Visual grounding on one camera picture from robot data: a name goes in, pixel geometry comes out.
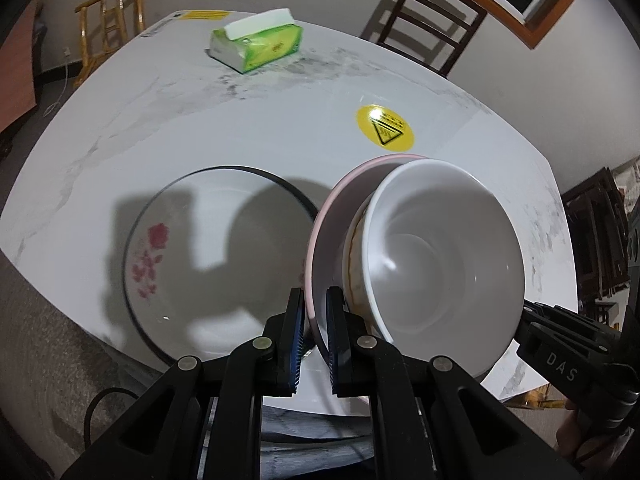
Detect grey quilted cloth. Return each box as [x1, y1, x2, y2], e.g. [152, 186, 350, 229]
[260, 405, 373, 443]

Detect black cable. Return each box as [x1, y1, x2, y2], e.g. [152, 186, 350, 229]
[84, 387, 146, 453]

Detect white bowl with yellow print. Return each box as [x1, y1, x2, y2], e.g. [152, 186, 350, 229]
[342, 200, 381, 336]

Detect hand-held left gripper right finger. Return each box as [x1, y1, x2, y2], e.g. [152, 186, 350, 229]
[325, 286, 586, 480]

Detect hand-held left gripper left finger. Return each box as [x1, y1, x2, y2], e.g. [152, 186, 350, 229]
[60, 287, 306, 480]

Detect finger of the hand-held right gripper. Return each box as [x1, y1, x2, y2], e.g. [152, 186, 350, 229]
[520, 300, 618, 338]

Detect white bowl with blue print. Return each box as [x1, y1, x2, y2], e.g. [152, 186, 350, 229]
[357, 159, 526, 381]

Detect orange cloth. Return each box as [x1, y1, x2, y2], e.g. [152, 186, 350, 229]
[0, 0, 43, 133]

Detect pink bowl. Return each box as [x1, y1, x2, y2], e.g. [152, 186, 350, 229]
[306, 154, 506, 406]

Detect white plate red flowers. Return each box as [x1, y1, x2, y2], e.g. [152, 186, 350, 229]
[121, 164, 323, 366]

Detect stack of newspapers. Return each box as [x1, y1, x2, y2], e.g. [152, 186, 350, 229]
[612, 157, 640, 196]

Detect round yellow warning sticker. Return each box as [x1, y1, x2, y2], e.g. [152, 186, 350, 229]
[356, 105, 417, 153]

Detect yellow rectangular label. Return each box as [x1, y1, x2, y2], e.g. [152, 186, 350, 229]
[177, 10, 231, 22]

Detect dark wooden carved chair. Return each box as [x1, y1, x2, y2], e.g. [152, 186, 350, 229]
[560, 166, 633, 316]

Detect green tissue pack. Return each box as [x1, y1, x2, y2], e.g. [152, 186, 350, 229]
[207, 8, 304, 75]

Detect wooden framed window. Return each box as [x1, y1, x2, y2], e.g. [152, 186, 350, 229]
[400, 0, 591, 50]

